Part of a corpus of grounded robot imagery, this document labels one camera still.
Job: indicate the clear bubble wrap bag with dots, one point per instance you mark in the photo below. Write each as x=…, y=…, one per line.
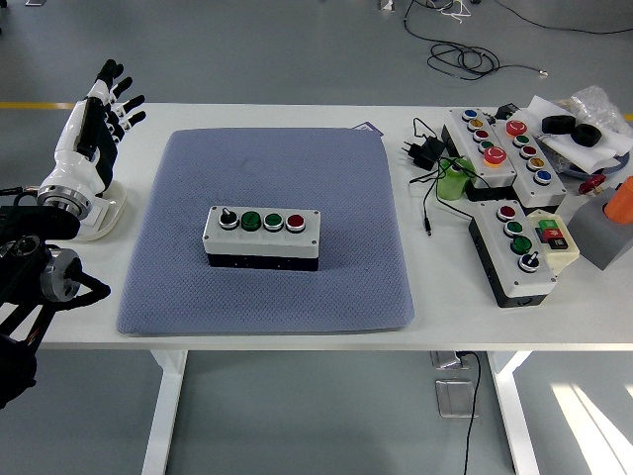
x=593, y=101

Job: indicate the black power adapter plug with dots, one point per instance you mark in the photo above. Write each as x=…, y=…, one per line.
x=425, y=151

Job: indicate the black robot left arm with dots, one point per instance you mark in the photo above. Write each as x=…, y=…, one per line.
x=39, y=222

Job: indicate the white shallow dish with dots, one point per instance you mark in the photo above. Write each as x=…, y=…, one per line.
x=116, y=208

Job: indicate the cream green-red push switch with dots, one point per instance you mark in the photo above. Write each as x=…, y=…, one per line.
x=564, y=255

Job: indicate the four-button control box, blue-ringed selector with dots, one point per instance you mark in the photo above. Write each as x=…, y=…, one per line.
x=524, y=284

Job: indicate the white foam sheet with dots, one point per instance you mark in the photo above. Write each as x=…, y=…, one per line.
x=583, y=153

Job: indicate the green plastic bottle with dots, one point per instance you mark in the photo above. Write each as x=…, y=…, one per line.
x=452, y=185

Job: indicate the four-button control box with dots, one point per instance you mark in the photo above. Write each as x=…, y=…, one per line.
x=524, y=284
x=262, y=242

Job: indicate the orange cylinder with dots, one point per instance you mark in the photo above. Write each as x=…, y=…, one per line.
x=620, y=205

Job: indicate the purple card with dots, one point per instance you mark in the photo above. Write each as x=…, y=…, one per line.
x=371, y=128

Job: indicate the grey block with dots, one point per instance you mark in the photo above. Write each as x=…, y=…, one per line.
x=593, y=232

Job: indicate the small black device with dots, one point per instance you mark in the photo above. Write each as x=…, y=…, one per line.
x=507, y=110

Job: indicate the blue-grey woven mat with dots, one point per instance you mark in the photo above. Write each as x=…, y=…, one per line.
x=297, y=163

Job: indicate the white wall switch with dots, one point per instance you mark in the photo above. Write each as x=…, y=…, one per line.
x=98, y=213

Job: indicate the five-button box, red mushroom button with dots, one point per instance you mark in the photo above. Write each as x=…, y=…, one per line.
x=549, y=190

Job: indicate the grey metal foot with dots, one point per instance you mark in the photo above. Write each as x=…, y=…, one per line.
x=387, y=4

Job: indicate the blue round plate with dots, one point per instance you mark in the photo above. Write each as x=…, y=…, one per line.
x=624, y=162

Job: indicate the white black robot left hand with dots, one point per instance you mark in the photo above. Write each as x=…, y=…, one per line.
x=74, y=163

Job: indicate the red mushroom knob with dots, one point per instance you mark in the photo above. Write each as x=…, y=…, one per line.
x=591, y=185

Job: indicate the five-button box, large red stop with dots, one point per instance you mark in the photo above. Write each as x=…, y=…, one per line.
x=497, y=173

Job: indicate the white table leg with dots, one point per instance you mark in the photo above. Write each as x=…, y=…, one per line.
x=514, y=410
x=163, y=410

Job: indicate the metal floor socket plate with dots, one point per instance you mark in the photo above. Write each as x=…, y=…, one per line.
x=445, y=360
x=455, y=398

